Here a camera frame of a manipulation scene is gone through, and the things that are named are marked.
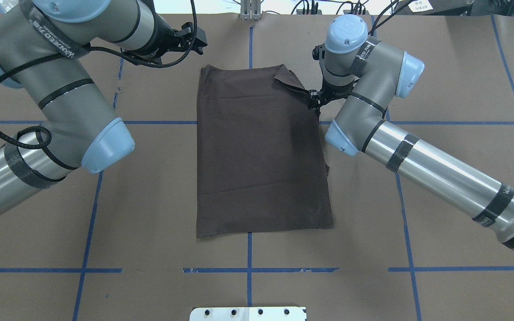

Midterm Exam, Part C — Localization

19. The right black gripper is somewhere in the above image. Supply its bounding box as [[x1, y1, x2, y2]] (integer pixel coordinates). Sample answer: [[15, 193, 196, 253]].
[[308, 45, 351, 109]]

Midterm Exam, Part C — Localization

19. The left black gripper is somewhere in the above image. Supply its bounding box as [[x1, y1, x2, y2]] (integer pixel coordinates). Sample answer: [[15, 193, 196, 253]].
[[134, 18, 207, 65]]

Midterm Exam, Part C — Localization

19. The dark brown t-shirt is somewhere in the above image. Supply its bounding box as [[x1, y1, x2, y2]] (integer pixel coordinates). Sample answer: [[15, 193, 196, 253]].
[[196, 65, 334, 238]]

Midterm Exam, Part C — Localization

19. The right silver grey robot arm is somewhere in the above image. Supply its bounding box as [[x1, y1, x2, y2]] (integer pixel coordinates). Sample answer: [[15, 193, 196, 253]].
[[310, 14, 514, 251]]

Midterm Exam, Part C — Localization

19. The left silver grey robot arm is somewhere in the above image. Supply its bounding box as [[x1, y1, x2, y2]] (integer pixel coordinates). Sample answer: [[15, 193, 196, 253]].
[[0, 0, 207, 215]]

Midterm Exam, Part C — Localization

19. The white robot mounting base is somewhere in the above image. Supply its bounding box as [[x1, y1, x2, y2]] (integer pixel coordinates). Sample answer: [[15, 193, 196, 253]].
[[189, 305, 308, 321]]

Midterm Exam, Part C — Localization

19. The aluminium frame post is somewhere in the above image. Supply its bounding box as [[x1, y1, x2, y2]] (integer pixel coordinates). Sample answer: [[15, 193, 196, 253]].
[[237, 0, 262, 21]]

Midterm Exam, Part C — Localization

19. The right black braided cable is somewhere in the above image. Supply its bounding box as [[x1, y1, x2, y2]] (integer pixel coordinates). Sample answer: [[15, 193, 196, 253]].
[[366, 0, 414, 37]]

